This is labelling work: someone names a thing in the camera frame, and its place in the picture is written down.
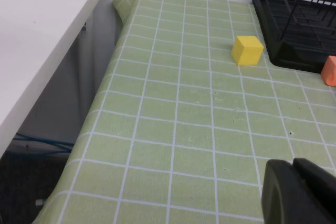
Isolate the white cabinet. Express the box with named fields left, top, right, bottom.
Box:
left=0, top=0, right=124, bottom=156

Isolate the black wire dish rack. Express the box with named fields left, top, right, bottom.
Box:
left=264, top=0, right=336, bottom=49

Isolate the black plastic drip tray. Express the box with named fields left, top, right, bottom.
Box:
left=252, top=0, right=336, bottom=74

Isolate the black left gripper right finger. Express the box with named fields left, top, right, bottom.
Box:
left=292, top=157, right=336, bottom=217

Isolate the yellow foam cube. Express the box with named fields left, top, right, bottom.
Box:
left=230, top=35, right=265, bottom=66

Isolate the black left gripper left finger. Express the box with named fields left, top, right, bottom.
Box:
left=261, top=158, right=336, bottom=224

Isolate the orange foam cube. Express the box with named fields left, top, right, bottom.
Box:
left=320, top=55, right=336, bottom=88

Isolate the green checkered tablecloth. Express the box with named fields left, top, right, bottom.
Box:
left=33, top=0, right=336, bottom=224

